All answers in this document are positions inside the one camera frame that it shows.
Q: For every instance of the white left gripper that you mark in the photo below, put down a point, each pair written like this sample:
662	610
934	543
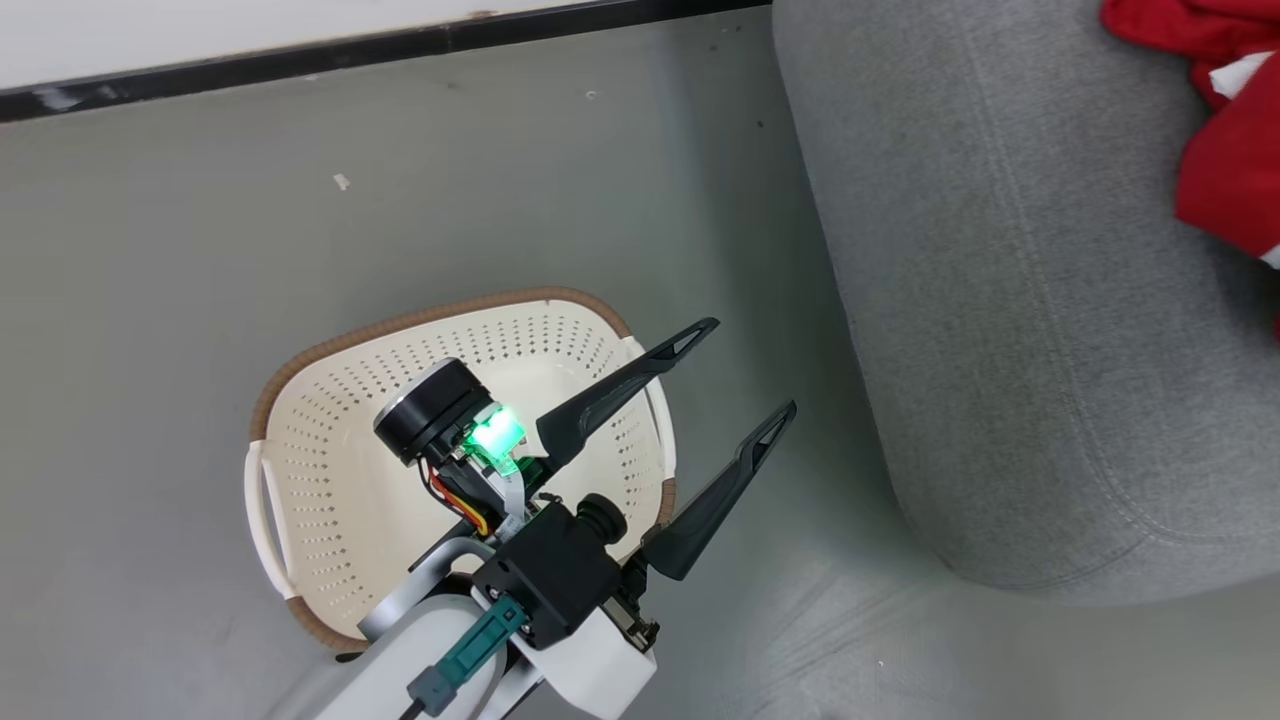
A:
430	410

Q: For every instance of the red garment with white stripes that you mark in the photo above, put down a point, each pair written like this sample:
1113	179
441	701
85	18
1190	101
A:
1230	170

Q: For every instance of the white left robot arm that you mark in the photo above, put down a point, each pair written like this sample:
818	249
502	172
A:
400	665

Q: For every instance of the grey fabric sofa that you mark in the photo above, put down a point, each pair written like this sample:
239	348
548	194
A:
1000	300

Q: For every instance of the cream perforated laundry basket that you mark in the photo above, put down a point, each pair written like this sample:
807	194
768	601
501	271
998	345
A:
330	450

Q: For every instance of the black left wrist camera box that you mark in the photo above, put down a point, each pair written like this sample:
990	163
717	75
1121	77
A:
550	575

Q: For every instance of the black wall baseboard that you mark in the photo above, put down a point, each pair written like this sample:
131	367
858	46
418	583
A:
300	55

